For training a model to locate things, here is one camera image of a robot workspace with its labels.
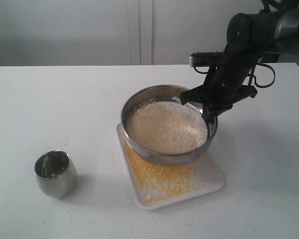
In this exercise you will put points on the round steel mesh sieve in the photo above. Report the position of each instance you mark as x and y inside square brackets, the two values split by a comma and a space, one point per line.
[162, 93]

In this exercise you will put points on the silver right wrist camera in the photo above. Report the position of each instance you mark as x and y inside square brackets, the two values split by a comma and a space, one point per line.
[204, 59]

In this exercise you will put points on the yellow and white grain mixture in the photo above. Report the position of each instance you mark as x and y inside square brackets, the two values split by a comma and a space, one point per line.
[167, 127]

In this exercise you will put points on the white plastic tray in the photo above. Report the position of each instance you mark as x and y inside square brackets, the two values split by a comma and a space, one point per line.
[208, 176]

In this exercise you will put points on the yellow millet grains on tray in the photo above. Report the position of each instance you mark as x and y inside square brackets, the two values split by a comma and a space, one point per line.
[161, 182]

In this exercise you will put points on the stainless steel cup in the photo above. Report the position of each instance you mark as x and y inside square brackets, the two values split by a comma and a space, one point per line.
[55, 173]

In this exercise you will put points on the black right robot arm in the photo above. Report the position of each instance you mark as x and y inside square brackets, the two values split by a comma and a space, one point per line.
[266, 32]

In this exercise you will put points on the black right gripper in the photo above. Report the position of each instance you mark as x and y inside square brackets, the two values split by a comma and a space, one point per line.
[223, 86]

